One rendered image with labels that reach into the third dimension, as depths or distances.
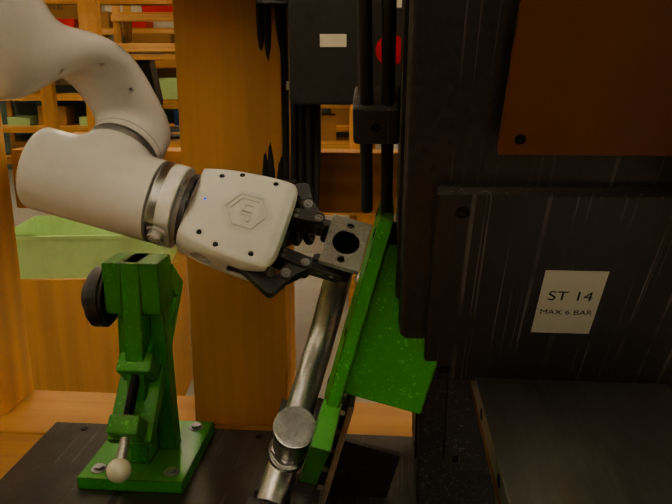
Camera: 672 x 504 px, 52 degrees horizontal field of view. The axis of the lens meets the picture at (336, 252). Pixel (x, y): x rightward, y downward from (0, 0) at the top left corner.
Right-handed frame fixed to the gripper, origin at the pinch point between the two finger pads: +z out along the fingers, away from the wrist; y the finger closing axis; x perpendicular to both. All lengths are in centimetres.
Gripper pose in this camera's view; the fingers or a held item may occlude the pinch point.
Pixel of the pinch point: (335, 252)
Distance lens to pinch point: 68.8
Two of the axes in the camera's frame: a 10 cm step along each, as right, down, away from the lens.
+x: -1.2, 4.7, 8.8
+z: 9.6, 2.7, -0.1
